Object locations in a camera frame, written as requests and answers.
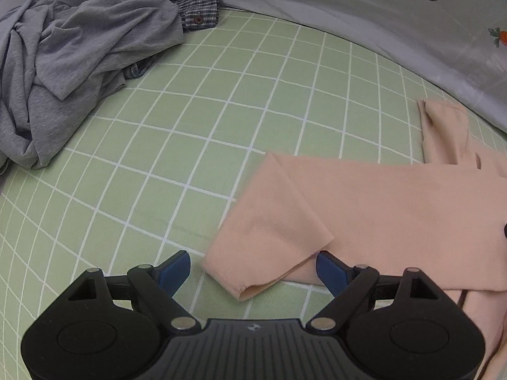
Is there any blue plaid shirt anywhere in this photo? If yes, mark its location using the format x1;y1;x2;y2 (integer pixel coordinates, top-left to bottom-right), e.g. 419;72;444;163
123;0;221;80

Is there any crumpled grey shirt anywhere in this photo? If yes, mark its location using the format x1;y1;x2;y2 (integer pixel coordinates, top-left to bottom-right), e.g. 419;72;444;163
1;0;184;169

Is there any green grid bed sheet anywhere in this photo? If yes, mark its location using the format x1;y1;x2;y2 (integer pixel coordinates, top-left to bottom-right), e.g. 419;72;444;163
0;7;507;380

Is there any peach long-sleeve sweater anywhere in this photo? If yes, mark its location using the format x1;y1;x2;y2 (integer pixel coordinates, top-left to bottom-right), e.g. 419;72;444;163
203;99;506;379

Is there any grey carrot-print duvet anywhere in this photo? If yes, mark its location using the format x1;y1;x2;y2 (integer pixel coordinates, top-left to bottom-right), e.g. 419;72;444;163
0;0;507;128

